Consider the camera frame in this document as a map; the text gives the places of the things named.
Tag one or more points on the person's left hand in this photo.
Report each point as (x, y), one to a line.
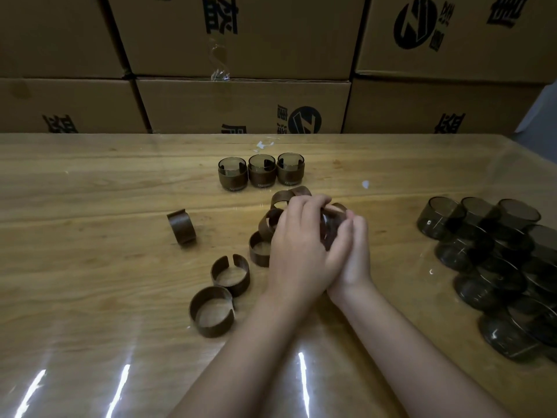
(300, 256)

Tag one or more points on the person's right hand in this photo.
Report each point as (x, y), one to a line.
(359, 269)

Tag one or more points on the smoky tinted glass cup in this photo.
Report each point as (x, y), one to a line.
(329, 226)
(290, 158)
(233, 163)
(262, 160)

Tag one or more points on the cluster of smoky glass cups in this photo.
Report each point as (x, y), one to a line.
(487, 265)

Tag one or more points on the person's left forearm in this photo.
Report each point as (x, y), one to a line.
(243, 365)

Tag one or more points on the person's right forearm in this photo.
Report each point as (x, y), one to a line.
(413, 365)

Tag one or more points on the white paper scrap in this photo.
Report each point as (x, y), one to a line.
(263, 144)

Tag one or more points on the stack of brown cardboard boxes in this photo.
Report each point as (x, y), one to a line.
(243, 104)

